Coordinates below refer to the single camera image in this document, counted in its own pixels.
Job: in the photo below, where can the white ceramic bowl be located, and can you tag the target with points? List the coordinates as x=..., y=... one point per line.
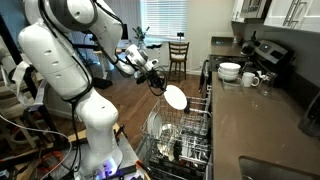
x=228, y=75
x=230, y=66
x=228, y=79

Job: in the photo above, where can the white window blinds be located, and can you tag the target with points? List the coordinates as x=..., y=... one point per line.
x=163, y=18

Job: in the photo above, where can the small camera on tripod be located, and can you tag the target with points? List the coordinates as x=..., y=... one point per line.
x=180, y=34

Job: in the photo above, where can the black clamp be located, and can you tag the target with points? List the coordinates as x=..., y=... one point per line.
x=119, y=130

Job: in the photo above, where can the steel bowl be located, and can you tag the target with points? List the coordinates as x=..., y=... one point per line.
x=170, y=133

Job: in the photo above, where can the white plate in rack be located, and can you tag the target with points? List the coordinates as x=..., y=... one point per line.
x=153, y=125

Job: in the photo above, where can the white upper cabinet door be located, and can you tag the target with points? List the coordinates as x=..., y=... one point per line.
x=311, y=15
x=276, y=11

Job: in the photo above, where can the black steel stove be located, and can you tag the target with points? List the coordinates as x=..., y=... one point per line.
x=273, y=51

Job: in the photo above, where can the brown wooden chair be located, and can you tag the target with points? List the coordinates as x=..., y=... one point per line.
x=178, y=56

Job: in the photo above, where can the dark bottle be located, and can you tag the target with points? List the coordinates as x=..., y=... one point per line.
x=254, y=36

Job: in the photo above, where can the steel microwave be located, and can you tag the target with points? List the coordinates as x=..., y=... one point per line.
x=255, y=8

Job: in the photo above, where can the black bowl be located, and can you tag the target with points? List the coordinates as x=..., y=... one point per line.
x=177, y=150

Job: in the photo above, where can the white mug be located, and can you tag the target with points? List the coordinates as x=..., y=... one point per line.
x=248, y=80

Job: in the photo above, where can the green potted plant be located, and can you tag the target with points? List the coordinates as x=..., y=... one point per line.
x=140, y=35

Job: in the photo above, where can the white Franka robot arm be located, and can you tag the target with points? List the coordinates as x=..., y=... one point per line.
x=50, y=56

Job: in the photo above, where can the steel kitchen sink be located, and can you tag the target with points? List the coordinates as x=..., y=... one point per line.
x=266, y=170

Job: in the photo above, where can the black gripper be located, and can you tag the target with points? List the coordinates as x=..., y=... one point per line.
x=150, y=77

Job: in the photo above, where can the black stand pole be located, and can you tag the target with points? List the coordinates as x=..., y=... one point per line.
x=8, y=40

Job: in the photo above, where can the clear glass dish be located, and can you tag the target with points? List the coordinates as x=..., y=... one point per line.
x=231, y=87

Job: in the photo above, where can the white round plate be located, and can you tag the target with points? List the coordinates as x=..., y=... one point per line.
x=176, y=97

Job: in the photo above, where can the narrow white cabinet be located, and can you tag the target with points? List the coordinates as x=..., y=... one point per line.
x=237, y=10

